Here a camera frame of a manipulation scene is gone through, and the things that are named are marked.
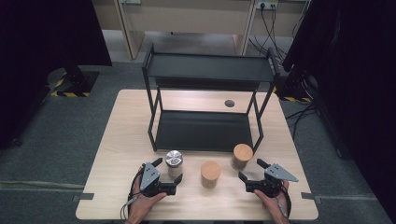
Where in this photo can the person's right hand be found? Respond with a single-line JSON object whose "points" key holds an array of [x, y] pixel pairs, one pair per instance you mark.
{"points": [[272, 205]]}

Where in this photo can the glass jar with wooden lid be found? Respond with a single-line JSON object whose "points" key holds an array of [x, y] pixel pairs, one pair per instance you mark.
{"points": [[243, 153], [210, 172]]}

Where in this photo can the glass jar with metal lid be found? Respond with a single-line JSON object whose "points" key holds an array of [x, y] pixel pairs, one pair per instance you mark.
{"points": [[174, 159]]}

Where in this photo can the striped black stand base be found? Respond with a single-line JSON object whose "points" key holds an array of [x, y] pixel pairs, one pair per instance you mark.
{"points": [[295, 90], [74, 82]]}

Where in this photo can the person's left hand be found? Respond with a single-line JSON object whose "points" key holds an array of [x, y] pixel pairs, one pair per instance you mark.
{"points": [[140, 207]]}

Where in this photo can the black metal two-tier rack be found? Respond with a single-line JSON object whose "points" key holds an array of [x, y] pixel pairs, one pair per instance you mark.
{"points": [[202, 130]]}

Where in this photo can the grey floor tape piece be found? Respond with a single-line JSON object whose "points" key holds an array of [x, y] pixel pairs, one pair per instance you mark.
{"points": [[309, 196], [83, 196]]}

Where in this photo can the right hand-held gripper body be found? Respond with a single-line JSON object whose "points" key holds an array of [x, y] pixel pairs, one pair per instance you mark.
{"points": [[277, 172]]}

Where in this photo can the black curtain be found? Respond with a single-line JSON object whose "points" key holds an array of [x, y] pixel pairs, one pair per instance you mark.
{"points": [[358, 77], [37, 62]]}

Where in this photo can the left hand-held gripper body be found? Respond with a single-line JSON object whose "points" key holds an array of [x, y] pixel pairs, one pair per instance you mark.
{"points": [[150, 179]]}

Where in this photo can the white power strip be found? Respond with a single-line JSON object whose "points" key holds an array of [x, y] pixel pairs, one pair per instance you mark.
{"points": [[267, 3]]}

